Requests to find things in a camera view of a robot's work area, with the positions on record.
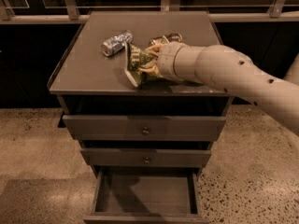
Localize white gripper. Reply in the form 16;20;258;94
137;42;185;82

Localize green jalapeno chip bag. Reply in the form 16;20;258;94
124;42;162;87

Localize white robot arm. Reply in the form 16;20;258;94
138;42;299;134

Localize brass top drawer knob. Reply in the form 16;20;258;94
142;127;150;135

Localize brass drawer knob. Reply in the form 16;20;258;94
142;127;150;135
144;157;150;164

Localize grey drawer cabinet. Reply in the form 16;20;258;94
47;10;244;224

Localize top grey drawer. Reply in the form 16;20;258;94
63;115;226;141

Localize grey drawer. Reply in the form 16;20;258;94
81;148;211;168
63;115;226;141
84;167;209;224

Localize brass middle drawer knob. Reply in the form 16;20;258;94
144;157;150;164

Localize middle grey drawer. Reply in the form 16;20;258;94
81;148;211;168

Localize bottom grey drawer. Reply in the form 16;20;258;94
84;167;209;224

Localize brown gold soda can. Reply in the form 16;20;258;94
149;33;182;46

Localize silver blue soda can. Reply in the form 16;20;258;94
101;30;133;57

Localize metal railing frame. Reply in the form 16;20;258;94
0;0;299;23

